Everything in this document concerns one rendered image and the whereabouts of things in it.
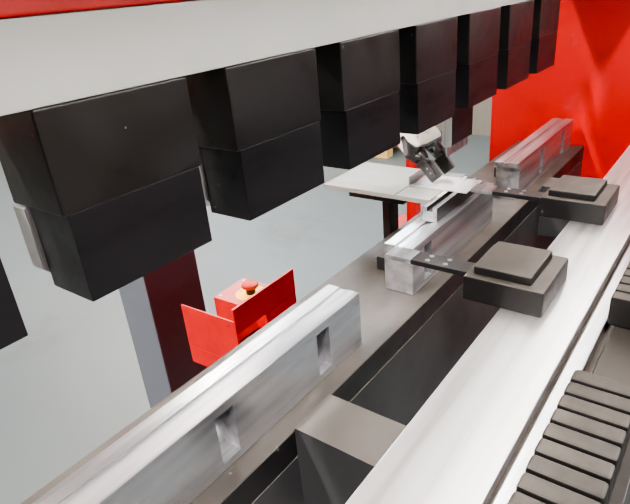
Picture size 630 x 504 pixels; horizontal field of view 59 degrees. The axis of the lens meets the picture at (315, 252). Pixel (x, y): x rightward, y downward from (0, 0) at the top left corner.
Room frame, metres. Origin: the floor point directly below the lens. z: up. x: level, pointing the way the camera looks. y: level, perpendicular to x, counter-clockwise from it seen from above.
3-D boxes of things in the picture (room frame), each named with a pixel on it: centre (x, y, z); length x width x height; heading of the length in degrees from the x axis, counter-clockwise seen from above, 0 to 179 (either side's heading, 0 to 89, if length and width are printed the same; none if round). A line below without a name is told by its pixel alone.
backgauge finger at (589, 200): (1.01, -0.44, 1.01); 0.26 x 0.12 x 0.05; 51
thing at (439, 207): (1.09, -0.29, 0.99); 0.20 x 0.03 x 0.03; 141
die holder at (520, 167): (1.54, -0.65, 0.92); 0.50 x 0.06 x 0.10; 141
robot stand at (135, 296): (1.54, 0.49, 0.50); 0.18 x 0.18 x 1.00; 45
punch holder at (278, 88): (0.66, 0.06, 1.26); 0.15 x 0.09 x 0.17; 141
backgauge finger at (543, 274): (0.75, -0.22, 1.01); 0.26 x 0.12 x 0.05; 51
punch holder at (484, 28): (1.13, -0.32, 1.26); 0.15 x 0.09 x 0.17; 141
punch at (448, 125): (1.11, -0.31, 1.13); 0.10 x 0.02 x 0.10; 141
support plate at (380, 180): (1.20, -0.19, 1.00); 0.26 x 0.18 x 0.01; 51
